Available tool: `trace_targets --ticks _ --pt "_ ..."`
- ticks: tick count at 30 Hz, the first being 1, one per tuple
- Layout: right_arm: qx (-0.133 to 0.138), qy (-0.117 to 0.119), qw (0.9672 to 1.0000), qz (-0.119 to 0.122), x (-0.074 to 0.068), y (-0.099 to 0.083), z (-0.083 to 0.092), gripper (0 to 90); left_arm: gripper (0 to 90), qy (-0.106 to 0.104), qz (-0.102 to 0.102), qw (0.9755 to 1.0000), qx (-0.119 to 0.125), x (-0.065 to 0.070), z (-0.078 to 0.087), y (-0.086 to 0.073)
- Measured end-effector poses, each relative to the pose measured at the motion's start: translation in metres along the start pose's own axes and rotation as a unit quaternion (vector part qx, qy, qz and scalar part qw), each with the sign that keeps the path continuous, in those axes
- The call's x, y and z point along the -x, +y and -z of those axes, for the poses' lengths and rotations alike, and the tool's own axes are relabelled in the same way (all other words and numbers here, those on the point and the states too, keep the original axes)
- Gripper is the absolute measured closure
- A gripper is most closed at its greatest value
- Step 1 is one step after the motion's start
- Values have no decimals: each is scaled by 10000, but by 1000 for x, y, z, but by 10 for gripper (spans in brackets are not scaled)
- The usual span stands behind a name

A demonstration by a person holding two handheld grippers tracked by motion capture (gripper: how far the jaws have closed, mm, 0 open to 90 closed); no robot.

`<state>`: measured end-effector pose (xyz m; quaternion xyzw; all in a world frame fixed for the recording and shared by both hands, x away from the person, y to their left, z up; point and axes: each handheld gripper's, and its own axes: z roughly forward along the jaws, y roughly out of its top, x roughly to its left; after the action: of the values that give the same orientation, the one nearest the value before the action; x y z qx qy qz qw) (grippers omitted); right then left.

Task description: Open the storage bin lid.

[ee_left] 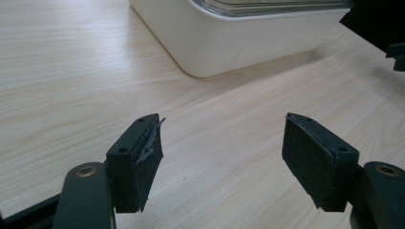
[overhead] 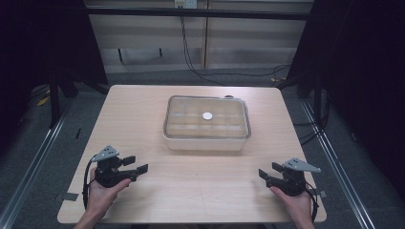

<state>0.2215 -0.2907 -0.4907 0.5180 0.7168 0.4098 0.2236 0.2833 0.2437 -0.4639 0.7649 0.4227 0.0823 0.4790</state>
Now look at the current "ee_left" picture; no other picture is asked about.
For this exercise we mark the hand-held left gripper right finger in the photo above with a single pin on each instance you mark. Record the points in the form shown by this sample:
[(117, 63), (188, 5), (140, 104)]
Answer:
[(313, 162)]

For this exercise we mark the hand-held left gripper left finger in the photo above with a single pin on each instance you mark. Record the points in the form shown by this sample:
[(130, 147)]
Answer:
[(127, 171)]

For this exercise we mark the clear glass dish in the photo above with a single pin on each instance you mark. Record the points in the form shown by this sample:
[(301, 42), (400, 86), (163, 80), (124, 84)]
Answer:
[(270, 7)]

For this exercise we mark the white plastic container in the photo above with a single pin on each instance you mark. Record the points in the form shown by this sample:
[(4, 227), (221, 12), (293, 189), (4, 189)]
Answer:
[(235, 44)]

